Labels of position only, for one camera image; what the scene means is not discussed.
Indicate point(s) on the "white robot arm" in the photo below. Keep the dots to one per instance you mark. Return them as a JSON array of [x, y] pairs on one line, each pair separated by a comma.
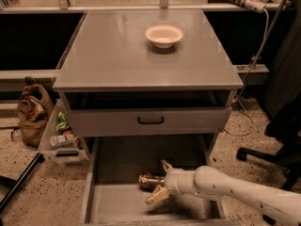
[[210, 183]]

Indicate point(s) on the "white paper bowl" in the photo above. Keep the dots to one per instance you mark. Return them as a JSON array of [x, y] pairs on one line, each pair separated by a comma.
[[163, 35]]

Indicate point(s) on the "black drawer handle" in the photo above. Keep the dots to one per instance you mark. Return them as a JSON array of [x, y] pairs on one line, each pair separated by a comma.
[[149, 121]]

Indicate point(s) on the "black metal bar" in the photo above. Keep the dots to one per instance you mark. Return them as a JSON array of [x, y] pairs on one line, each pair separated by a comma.
[[13, 185]]

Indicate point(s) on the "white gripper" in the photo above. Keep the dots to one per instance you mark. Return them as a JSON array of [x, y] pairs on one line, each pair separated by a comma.
[[174, 181]]

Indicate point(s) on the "white can in bin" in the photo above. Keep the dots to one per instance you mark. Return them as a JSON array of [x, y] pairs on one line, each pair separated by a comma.
[[62, 141]]

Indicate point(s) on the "green snack packet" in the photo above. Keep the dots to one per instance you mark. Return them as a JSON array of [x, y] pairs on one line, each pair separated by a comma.
[[62, 123]]

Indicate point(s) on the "open grey middle drawer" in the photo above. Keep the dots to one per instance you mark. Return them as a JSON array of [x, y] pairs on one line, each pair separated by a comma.
[[113, 196]]

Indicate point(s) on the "clear plastic storage bin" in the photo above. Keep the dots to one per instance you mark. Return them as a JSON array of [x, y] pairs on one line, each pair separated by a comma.
[[62, 154]]

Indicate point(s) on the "grey top drawer front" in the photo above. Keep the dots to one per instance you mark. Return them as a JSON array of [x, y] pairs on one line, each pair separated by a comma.
[[123, 122]]

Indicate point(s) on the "black office chair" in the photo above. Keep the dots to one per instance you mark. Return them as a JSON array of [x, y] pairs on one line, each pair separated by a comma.
[[286, 128]]

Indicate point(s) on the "crushed orange soda can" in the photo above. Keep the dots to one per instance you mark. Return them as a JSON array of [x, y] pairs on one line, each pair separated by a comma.
[[150, 181]]

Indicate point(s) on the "grey drawer cabinet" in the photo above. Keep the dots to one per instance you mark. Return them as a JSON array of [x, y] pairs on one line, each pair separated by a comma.
[[112, 65]]

